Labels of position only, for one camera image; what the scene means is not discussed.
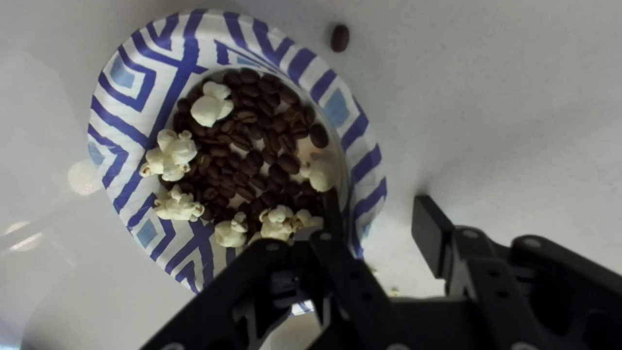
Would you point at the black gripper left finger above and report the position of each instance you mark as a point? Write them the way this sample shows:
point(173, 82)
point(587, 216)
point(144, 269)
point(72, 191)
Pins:
point(272, 298)

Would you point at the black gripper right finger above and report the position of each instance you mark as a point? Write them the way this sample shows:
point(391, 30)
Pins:
point(531, 292)

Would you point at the white popcorn piece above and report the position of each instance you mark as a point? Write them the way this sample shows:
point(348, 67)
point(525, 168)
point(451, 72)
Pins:
point(210, 104)
point(171, 154)
point(278, 222)
point(321, 174)
point(175, 205)
point(229, 232)

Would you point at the coffee beans heap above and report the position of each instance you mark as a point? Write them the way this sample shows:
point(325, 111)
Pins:
point(259, 148)

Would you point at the blue patterned paper bowl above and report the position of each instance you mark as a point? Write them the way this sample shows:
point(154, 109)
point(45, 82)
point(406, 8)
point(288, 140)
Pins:
point(128, 98)

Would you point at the single coffee bean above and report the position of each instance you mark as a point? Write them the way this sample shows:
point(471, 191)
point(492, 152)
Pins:
point(338, 37)

